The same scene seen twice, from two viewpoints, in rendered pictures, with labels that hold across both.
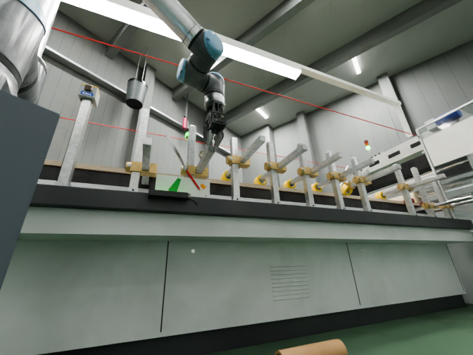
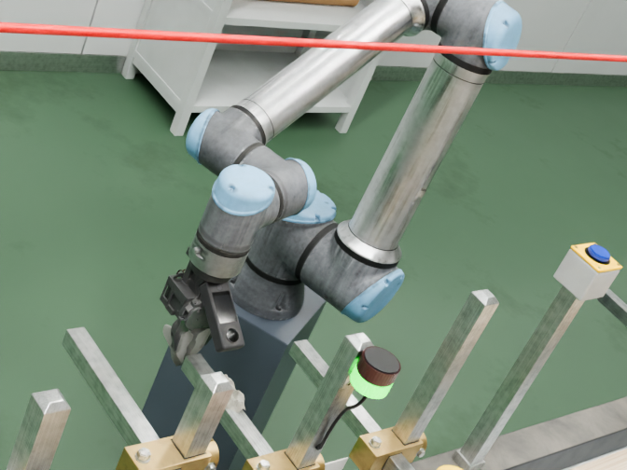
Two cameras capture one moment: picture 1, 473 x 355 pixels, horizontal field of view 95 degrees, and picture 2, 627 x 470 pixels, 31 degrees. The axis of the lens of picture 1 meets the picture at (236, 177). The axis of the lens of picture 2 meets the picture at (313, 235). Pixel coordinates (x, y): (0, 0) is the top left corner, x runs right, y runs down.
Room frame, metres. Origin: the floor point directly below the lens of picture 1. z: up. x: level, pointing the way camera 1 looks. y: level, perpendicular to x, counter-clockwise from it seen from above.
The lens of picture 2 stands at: (2.17, -0.49, 2.03)
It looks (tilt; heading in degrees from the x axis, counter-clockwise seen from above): 30 degrees down; 153
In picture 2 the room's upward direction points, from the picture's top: 25 degrees clockwise
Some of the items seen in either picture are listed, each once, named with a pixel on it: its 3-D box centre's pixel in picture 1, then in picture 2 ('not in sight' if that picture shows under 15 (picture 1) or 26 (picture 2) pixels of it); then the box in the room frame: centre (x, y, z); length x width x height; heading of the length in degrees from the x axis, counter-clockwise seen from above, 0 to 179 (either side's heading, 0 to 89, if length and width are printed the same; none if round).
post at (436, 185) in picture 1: (442, 201); not in sight; (1.90, -1.83, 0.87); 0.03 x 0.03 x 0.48; 23
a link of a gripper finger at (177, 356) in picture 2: (218, 140); (173, 338); (0.76, 0.07, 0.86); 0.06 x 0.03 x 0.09; 23
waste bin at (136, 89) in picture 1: (136, 94); not in sight; (4.42, 2.58, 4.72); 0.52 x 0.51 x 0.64; 53
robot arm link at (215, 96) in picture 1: (215, 104); (215, 253); (0.76, 0.08, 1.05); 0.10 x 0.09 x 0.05; 113
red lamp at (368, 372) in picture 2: not in sight; (378, 366); (1.06, 0.26, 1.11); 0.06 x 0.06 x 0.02
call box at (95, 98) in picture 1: (89, 96); (586, 272); (0.82, 0.71, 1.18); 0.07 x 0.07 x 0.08; 23
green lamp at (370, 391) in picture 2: not in sight; (371, 379); (1.06, 0.26, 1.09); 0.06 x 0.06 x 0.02
